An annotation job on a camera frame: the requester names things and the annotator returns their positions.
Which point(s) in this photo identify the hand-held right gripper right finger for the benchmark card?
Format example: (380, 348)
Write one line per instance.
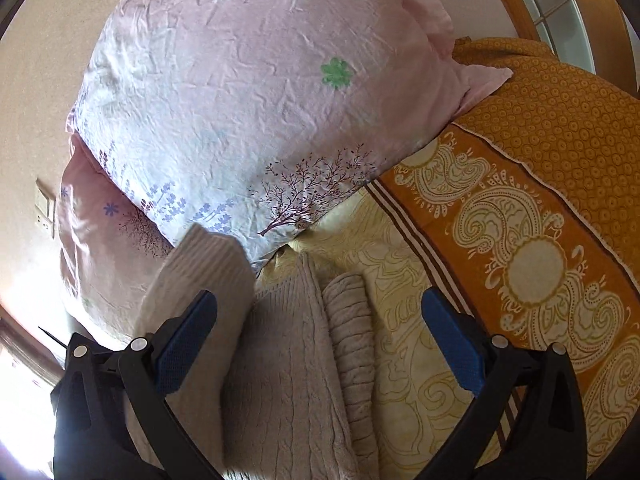
(452, 341)

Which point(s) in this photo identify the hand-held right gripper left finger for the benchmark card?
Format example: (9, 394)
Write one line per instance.
(186, 341)

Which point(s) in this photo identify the pale yellow patterned bed sheet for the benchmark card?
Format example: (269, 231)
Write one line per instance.
(400, 300)

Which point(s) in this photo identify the pink pillow with purple flowers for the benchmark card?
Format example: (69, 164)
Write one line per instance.
(100, 260)

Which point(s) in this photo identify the orange paisley blanket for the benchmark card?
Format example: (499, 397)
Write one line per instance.
(550, 135)

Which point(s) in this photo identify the pink pillow with tree print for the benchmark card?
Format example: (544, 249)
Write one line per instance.
(250, 85)

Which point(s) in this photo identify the white wall switch plate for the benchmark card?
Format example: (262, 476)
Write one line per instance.
(46, 205)

